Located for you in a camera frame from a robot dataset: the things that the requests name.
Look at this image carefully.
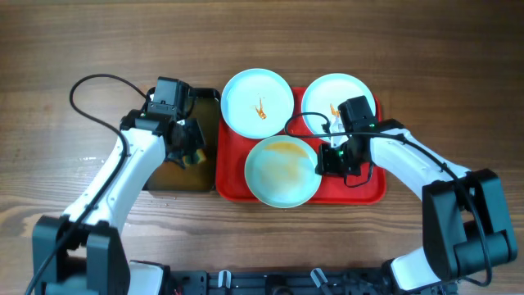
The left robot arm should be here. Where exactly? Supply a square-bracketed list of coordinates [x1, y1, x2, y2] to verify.
[26, 77, 220, 294]

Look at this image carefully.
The light blue plate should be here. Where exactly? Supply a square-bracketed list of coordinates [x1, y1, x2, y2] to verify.
[301, 73, 378, 134]
[220, 68, 295, 139]
[244, 135, 322, 209]

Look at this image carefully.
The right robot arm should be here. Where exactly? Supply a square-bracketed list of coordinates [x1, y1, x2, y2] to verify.
[318, 97, 517, 294]

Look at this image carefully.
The right black cable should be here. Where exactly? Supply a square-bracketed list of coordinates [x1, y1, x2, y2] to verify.
[284, 111, 492, 288]

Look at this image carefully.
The light blue plate bottom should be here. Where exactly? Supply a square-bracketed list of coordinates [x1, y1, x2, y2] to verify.
[244, 135, 322, 209]

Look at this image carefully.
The green yellow sponge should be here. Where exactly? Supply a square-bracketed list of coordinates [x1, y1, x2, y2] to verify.
[182, 149, 206, 167]

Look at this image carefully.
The black water tray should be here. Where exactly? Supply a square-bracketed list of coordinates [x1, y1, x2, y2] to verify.
[143, 88, 221, 193]

